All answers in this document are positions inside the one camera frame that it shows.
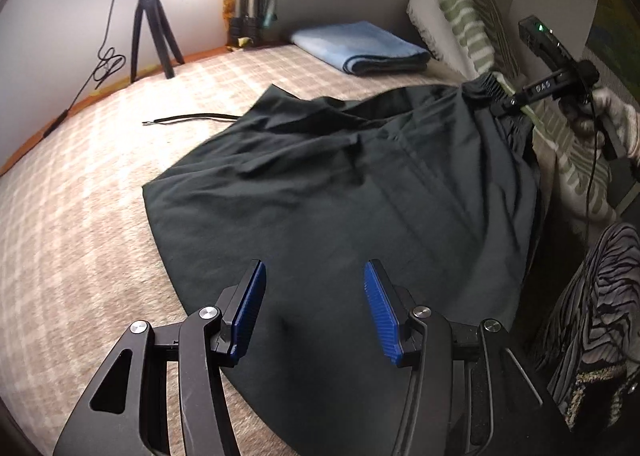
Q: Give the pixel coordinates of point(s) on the small black tripod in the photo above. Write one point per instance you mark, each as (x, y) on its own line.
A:
(145, 11)

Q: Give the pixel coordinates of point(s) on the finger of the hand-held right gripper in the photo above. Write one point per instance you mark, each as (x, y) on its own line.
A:
(530, 92)

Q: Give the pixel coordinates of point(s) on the person's zebra striped clothing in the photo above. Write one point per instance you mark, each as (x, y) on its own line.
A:
(595, 316)

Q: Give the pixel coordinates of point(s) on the green striped white cushion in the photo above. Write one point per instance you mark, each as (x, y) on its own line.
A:
(465, 16)

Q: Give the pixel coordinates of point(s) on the dark grey folded cloth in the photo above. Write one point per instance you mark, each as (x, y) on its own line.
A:
(390, 65)

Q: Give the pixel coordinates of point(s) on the beige checked bed blanket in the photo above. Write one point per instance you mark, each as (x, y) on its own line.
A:
(100, 216)

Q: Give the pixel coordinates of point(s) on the person's right hand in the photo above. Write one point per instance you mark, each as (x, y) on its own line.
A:
(620, 111)

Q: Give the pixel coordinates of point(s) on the black pants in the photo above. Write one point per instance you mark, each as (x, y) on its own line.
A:
(350, 196)

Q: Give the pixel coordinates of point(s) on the folded blue towel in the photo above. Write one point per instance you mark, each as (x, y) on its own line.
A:
(350, 41)

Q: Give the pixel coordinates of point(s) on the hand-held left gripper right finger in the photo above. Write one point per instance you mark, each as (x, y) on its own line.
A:
(380, 306)

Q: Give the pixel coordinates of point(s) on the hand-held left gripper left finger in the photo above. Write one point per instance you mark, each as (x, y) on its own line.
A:
(250, 306)

